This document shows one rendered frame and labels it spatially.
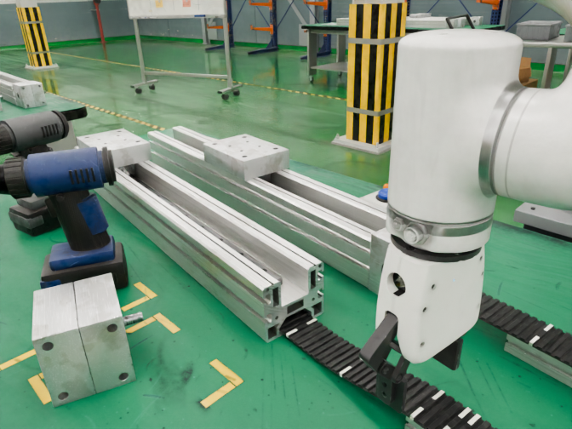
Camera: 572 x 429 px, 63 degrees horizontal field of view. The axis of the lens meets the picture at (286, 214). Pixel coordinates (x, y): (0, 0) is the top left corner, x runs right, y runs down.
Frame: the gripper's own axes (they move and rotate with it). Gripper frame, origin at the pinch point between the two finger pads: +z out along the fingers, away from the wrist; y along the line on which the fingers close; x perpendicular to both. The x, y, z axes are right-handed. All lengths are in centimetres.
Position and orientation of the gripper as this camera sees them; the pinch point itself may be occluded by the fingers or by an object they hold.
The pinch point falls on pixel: (419, 372)
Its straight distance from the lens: 50.9
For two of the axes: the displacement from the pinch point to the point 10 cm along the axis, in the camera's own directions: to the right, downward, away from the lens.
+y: 7.9, -2.8, 5.5
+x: -6.1, -3.2, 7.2
